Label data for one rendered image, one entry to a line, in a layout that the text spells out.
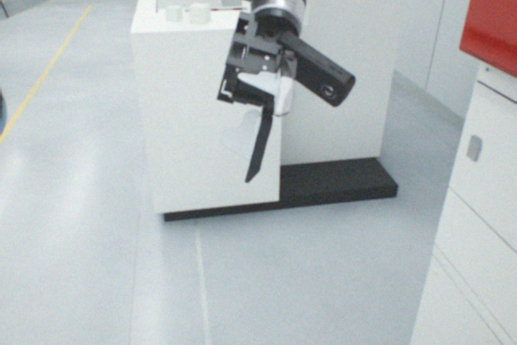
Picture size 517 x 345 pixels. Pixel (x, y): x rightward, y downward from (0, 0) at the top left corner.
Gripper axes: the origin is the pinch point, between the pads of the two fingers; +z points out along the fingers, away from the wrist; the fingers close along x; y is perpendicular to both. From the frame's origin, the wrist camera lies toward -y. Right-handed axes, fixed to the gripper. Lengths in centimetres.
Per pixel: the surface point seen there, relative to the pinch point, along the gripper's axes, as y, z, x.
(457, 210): -37.6, -12.7, -20.5
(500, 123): -33.3, -18.0, -3.0
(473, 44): -25.0, -24.2, 3.9
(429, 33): -133, -260, -174
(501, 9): -24.3, -23.7, 10.2
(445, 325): -45, 2, -37
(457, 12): -134, -245, -140
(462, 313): -44, 1, -30
